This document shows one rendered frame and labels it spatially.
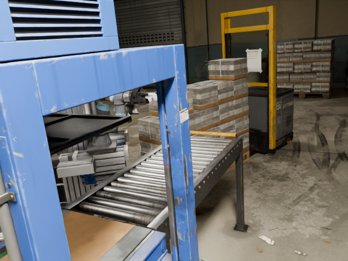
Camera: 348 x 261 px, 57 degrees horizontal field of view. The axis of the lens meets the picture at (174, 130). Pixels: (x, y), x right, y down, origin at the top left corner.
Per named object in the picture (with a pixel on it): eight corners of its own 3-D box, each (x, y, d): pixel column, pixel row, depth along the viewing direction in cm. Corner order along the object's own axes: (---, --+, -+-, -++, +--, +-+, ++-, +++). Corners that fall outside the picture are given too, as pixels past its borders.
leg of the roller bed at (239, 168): (238, 225, 273) (236, 150, 255) (245, 226, 270) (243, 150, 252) (236, 229, 268) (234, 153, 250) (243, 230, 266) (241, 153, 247)
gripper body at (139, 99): (150, 103, 219) (134, 103, 223) (149, 90, 218) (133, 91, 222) (145, 104, 212) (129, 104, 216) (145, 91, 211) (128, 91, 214)
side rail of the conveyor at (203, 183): (236, 150, 255) (236, 135, 251) (243, 150, 252) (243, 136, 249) (148, 250, 141) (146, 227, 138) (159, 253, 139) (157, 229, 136)
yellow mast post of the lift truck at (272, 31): (266, 148, 421) (265, 6, 374) (269, 146, 427) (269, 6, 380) (272, 149, 415) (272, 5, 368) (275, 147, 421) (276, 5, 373)
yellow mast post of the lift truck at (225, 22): (225, 140, 468) (220, 13, 420) (229, 138, 474) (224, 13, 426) (230, 141, 461) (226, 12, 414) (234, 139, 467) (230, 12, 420)
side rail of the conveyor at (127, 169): (180, 145, 278) (179, 132, 275) (185, 146, 275) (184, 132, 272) (66, 228, 165) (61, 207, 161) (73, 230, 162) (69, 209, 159)
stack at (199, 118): (144, 193, 345) (135, 118, 323) (212, 160, 422) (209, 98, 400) (169, 204, 318) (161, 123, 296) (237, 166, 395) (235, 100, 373)
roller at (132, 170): (132, 174, 208) (131, 167, 207) (199, 183, 186) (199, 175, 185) (128, 177, 204) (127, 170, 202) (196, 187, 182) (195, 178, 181)
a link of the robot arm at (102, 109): (106, 120, 290) (104, 105, 286) (93, 120, 294) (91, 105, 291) (113, 116, 301) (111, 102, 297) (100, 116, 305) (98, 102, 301)
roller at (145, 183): (120, 182, 197) (119, 174, 196) (190, 193, 175) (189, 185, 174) (115, 185, 193) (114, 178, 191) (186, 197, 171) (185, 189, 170)
